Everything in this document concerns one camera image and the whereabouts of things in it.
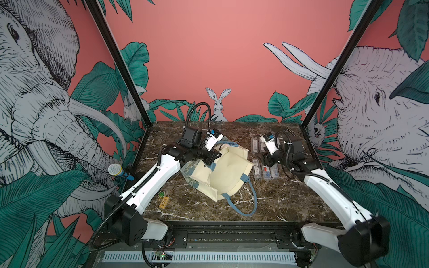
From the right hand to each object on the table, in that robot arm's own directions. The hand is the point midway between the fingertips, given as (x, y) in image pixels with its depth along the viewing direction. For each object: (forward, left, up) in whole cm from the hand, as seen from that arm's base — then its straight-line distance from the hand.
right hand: (259, 147), depth 79 cm
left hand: (-5, +19, +2) cm, 20 cm away
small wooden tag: (-20, +48, -21) cm, 56 cm away
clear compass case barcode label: (+18, -3, -21) cm, 28 cm away
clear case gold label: (+1, -2, -21) cm, 21 cm away
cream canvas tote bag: (-4, +15, -21) cm, 26 cm away
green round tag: (-15, +51, -22) cm, 57 cm away
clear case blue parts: (0, -12, -22) cm, 25 cm away
